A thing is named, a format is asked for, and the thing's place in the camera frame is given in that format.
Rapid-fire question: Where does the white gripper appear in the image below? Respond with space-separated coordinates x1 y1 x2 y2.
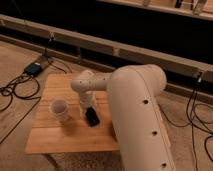
79 91 95 113

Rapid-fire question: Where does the black eraser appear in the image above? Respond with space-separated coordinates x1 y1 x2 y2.
85 107 100 127

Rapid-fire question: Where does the translucent ceramic cup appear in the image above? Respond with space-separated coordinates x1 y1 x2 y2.
49 99 69 122

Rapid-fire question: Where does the black floor cables right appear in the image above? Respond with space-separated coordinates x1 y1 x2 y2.
159 74 213 171

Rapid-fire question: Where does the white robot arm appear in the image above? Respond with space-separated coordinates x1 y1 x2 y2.
71 64 176 171

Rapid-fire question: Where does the wooden table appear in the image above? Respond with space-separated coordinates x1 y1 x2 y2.
26 74 119 154

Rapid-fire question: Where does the black floor cable left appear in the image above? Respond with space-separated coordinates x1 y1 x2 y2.
0 73 42 144

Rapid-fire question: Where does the black power adapter box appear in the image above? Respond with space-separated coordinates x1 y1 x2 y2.
24 63 42 76

